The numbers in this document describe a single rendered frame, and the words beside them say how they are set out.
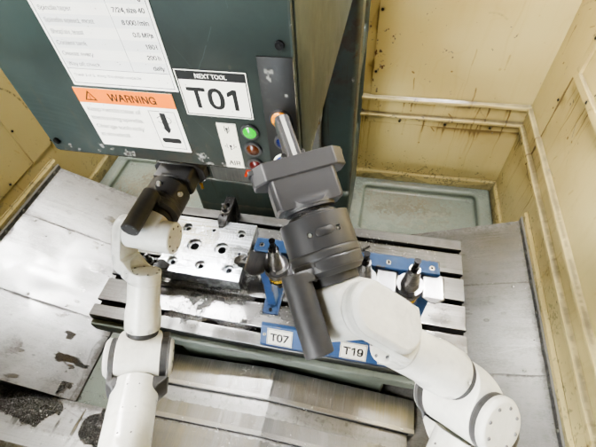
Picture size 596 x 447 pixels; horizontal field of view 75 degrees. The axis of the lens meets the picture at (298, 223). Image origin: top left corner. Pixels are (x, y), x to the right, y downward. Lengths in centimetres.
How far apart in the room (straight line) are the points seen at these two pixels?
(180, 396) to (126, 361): 60
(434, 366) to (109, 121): 58
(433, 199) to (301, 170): 160
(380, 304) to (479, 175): 164
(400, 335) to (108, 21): 50
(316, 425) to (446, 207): 119
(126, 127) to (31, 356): 123
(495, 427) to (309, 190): 39
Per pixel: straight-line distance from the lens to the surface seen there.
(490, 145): 193
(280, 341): 122
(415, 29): 161
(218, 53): 52
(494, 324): 148
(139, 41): 56
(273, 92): 53
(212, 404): 140
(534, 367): 143
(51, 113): 75
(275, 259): 95
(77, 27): 60
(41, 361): 176
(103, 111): 68
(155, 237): 79
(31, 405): 175
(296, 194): 47
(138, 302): 85
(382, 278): 98
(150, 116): 63
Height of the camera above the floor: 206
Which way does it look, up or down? 52 degrees down
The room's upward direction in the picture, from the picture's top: 5 degrees counter-clockwise
